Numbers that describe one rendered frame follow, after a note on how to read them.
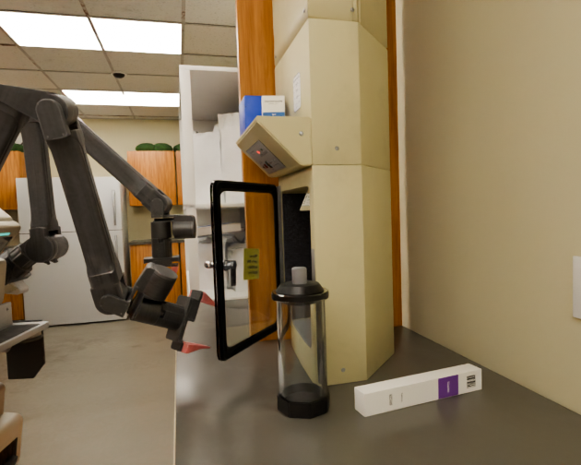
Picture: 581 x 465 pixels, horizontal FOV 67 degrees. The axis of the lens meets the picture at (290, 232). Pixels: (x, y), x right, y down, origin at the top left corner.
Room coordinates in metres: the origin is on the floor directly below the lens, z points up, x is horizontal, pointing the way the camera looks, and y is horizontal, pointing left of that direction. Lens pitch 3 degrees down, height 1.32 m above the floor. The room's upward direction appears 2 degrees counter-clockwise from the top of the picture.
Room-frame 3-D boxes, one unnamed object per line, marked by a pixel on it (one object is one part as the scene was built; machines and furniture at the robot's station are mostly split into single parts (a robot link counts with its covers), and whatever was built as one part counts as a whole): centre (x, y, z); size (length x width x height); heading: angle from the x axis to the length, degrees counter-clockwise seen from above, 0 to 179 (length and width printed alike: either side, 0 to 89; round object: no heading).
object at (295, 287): (0.82, -0.01, 1.18); 0.09 x 0.09 x 0.07
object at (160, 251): (1.27, 0.38, 1.21); 0.10 x 0.07 x 0.07; 105
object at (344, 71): (1.10, -0.13, 1.33); 0.32 x 0.25 x 0.77; 14
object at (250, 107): (1.13, 0.06, 1.56); 0.10 x 0.10 x 0.09; 14
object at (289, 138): (1.05, 0.04, 1.46); 0.32 x 0.11 x 0.10; 14
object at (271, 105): (0.99, 0.03, 1.54); 0.05 x 0.05 x 0.06; 5
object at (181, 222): (1.28, 0.34, 1.31); 0.11 x 0.09 x 0.12; 93
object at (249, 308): (1.07, 0.10, 1.19); 0.30 x 0.01 x 0.40; 155
